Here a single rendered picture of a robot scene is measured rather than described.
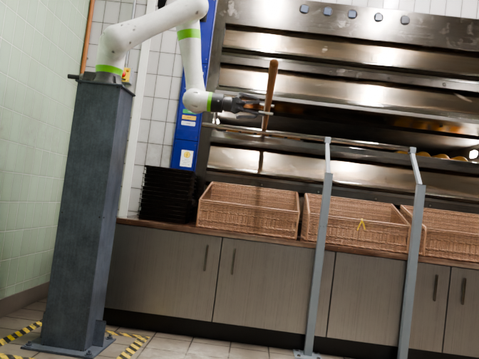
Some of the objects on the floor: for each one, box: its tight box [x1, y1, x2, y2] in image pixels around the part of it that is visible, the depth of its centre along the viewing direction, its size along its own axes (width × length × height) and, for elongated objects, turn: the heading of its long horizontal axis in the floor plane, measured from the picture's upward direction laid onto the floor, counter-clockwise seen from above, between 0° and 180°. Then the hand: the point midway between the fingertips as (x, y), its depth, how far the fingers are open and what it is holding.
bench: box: [103, 215, 479, 359], centre depth 290 cm, size 56×242×58 cm
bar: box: [202, 122, 426, 359], centre depth 271 cm, size 31×127×118 cm
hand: (266, 109), depth 239 cm, fingers closed on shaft, 3 cm apart
